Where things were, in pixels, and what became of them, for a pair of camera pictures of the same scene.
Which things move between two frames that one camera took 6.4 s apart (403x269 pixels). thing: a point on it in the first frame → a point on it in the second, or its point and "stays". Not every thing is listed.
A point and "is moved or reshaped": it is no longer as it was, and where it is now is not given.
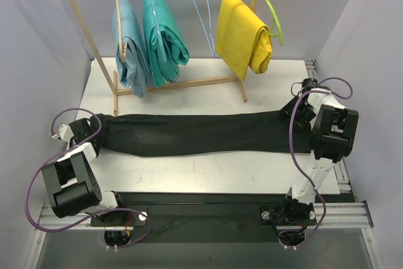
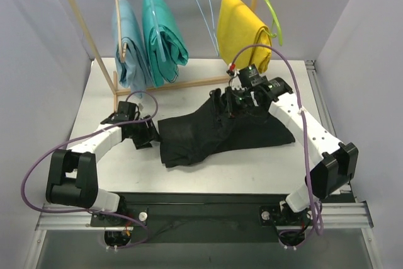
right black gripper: (295, 110) → (229, 102)
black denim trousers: (200, 133) is moved or reshaped
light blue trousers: (136, 72) stays
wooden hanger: (123, 45) stays
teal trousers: (175, 50) stays
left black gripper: (87, 128) → (146, 133)
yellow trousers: (243, 38) stays
